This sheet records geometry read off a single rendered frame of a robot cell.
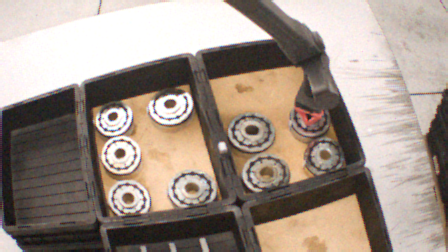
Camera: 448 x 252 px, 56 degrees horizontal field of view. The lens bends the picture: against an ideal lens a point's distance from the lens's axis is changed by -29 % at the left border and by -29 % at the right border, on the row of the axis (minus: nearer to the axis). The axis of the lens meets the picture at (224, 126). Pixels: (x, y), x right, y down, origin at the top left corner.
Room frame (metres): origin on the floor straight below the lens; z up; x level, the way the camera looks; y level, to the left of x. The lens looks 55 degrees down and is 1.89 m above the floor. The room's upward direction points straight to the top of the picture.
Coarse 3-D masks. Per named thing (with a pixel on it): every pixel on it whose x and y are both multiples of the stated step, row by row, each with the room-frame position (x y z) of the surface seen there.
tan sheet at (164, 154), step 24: (144, 96) 0.84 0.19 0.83; (192, 96) 0.84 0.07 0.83; (144, 120) 0.77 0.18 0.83; (192, 120) 0.77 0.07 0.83; (144, 144) 0.70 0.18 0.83; (168, 144) 0.71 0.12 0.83; (192, 144) 0.71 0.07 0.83; (144, 168) 0.64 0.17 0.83; (168, 168) 0.64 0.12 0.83; (192, 168) 0.65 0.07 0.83; (192, 192) 0.58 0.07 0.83
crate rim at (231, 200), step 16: (144, 64) 0.86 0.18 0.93; (192, 64) 0.85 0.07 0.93; (96, 80) 0.82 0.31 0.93; (80, 96) 0.77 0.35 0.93; (208, 112) 0.72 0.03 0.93; (208, 128) 0.68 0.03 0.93; (224, 160) 0.60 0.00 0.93; (224, 176) 0.57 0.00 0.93; (96, 192) 0.51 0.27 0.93; (96, 208) 0.47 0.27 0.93; (176, 208) 0.49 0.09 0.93; (208, 208) 0.49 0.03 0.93
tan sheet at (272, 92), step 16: (224, 80) 0.89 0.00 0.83; (240, 80) 0.89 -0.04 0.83; (256, 80) 0.89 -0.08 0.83; (272, 80) 0.89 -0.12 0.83; (288, 80) 0.89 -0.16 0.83; (224, 96) 0.84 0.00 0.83; (240, 96) 0.84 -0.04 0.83; (256, 96) 0.84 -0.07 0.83; (272, 96) 0.84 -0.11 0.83; (288, 96) 0.84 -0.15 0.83; (224, 112) 0.79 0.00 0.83; (240, 112) 0.79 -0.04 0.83; (272, 112) 0.79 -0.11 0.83; (288, 112) 0.79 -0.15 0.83; (224, 128) 0.75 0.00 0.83; (288, 128) 0.75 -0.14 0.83; (288, 144) 0.71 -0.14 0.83; (304, 144) 0.70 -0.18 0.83; (240, 160) 0.67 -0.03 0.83; (288, 160) 0.66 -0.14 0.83; (304, 176) 0.62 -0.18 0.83
